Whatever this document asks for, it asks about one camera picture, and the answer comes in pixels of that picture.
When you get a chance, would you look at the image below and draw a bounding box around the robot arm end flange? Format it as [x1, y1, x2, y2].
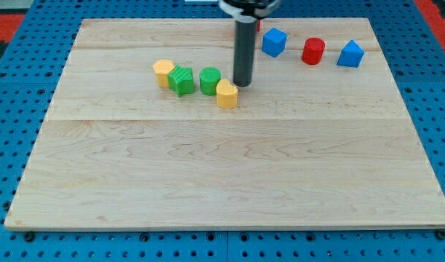
[217, 0, 281, 23]

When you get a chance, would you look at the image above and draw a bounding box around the yellow heart block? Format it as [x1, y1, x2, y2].
[216, 79, 238, 108]

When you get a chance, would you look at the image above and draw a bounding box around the green cylinder block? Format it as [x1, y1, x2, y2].
[199, 67, 221, 96]

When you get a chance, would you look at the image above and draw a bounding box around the green star block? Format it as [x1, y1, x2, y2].
[167, 65, 194, 97]

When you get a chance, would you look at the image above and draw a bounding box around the yellow hexagon block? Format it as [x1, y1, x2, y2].
[153, 59, 175, 88]

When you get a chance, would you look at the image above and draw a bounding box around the wooden board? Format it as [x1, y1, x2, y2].
[4, 18, 445, 231]

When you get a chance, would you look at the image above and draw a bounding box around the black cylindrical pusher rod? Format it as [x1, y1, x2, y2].
[233, 21, 257, 87]

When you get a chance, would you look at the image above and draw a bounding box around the blue cube block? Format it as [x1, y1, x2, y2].
[262, 28, 287, 57]

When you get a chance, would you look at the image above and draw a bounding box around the red cylinder block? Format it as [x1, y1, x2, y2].
[302, 37, 326, 65]

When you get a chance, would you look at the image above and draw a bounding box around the blue pentagon block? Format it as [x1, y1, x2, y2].
[337, 40, 365, 68]

